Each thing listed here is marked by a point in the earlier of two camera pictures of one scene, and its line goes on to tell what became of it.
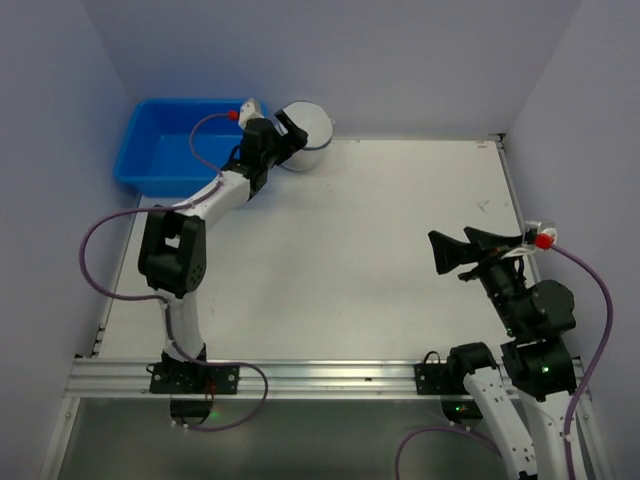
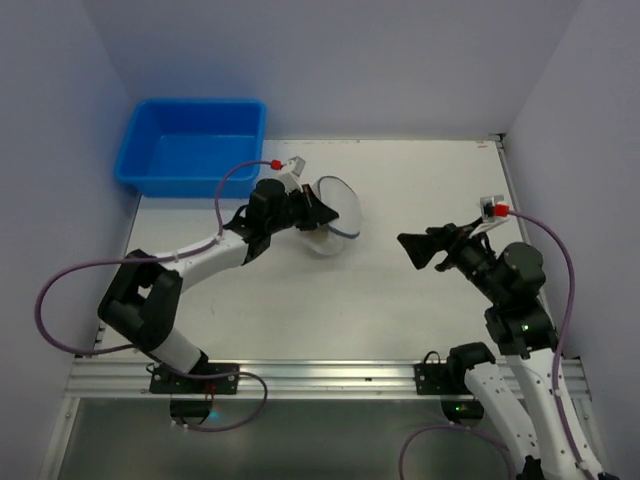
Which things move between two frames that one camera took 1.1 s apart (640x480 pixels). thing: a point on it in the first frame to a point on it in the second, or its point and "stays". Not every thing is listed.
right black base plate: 435,379 stays
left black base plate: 192,378 stays
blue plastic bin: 154,158 stays
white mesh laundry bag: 315,121 to 327,239
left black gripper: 279,138 to 304,211
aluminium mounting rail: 286,379 stays
